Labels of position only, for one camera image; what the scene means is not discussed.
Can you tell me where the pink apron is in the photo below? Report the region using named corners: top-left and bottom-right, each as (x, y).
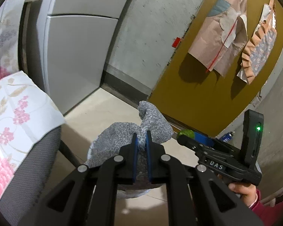
top-left (187, 0), bottom-right (249, 77)

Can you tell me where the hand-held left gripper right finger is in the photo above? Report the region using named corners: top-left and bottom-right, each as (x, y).
top-left (146, 131), bottom-right (265, 226)

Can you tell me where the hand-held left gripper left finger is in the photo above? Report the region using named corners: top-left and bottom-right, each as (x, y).
top-left (18, 133), bottom-right (139, 226)

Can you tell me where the person's right hand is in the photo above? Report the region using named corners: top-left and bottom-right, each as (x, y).
top-left (227, 182), bottom-right (259, 209)

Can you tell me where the grey and white towel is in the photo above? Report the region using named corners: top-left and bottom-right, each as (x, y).
top-left (85, 101), bottom-right (174, 198)

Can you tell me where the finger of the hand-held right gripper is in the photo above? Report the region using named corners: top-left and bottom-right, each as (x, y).
top-left (177, 135), bottom-right (203, 151)
top-left (193, 132), bottom-right (217, 147)

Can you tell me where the grey refrigerator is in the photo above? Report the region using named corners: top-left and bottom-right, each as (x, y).
top-left (18, 0), bottom-right (137, 116)

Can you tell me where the green ball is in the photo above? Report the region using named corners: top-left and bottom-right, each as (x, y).
top-left (177, 129), bottom-right (195, 140)

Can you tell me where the grey chair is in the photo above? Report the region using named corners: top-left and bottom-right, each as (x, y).
top-left (0, 122), bottom-right (83, 219)

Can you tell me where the floral ruffled apron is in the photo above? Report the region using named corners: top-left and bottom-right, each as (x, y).
top-left (237, 0), bottom-right (278, 85)

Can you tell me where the mustard yellow door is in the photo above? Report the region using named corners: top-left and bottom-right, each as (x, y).
top-left (147, 0), bottom-right (283, 138)

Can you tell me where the person's right forearm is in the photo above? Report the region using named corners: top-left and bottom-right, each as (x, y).
top-left (248, 188), bottom-right (283, 226)

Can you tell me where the blue can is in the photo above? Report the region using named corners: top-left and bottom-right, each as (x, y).
top-left (219, 132), bottom-right (233, 143)

